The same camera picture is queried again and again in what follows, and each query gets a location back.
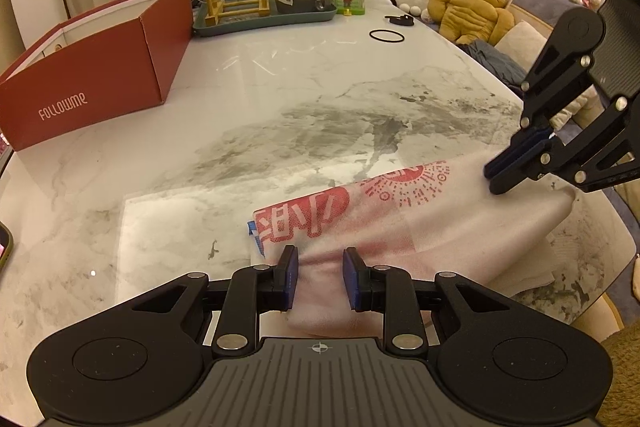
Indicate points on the teal dish tray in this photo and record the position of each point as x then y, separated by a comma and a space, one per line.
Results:
233, 21

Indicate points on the dark blue folded cloth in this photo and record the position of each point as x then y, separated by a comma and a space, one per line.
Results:
497, 63

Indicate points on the small black clip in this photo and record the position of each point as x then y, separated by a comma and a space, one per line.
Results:
405, 20

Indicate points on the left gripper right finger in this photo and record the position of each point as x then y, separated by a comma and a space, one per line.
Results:
388, 291

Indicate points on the white printed shopping bag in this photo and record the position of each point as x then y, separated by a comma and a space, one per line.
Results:
424, 219

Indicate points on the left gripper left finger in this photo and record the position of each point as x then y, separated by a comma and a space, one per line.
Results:
251, 292

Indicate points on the smartphone in green case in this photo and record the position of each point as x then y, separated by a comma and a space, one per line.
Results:
6, 245

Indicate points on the yellow muscular cat plush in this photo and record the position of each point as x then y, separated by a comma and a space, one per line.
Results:
464, 21

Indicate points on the red cardboard box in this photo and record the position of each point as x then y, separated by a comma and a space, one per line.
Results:
107, 62

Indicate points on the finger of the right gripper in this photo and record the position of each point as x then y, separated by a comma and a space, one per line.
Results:
507, 180
521, 143

